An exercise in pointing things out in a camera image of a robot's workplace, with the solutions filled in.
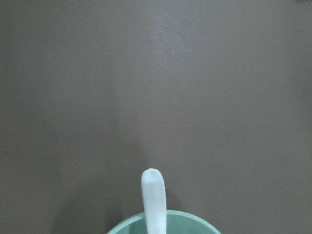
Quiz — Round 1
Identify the white ceramic soup spoon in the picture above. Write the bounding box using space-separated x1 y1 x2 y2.
141 168 167 234

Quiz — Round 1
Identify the light green bowl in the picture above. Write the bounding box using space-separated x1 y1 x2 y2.
108 210 220 234

